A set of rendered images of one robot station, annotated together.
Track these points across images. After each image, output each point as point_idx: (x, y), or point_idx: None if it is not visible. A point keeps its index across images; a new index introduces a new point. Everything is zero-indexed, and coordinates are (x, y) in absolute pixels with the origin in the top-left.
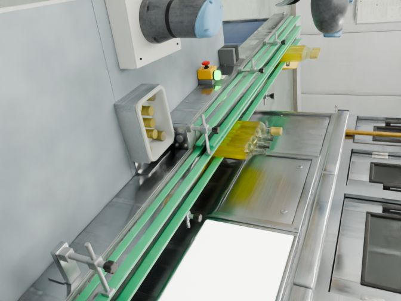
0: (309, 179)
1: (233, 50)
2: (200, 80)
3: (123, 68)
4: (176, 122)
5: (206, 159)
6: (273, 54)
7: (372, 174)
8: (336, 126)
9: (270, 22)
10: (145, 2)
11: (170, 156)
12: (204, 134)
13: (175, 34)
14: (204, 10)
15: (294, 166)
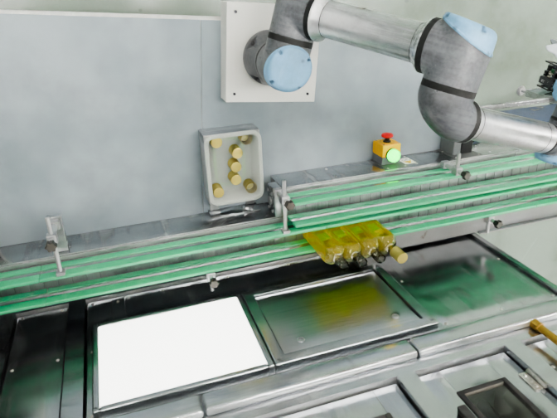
0: (378, 332)
1: None
2: (373, 154)
3: None
4: (279, 182)
5: (274, 234)
6: None
7: (476, 388)
8: (530, 308)
9: None
10: (253, 36)
11: (253, 214)
12: (283, 206)
13: (263, 79)
14: (270, 59)
15: (392, 312)
